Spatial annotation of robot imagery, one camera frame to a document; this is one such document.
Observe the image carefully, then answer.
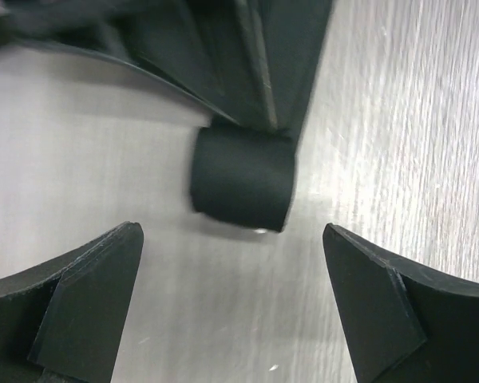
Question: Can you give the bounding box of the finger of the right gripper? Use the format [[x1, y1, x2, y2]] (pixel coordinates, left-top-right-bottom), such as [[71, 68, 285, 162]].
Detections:
[[0, 1, 279, 131]]

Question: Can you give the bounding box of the black tie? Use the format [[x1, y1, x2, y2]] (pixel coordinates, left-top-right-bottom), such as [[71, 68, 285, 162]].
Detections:
[[189, 1, 334, 232]]

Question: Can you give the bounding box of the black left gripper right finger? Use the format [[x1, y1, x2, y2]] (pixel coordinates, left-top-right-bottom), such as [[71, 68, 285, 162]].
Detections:
[[323, 223, 479, 382]]

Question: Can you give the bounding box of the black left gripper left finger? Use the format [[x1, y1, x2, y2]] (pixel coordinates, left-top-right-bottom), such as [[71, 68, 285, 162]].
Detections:
[[0, 222, 144, 382]]

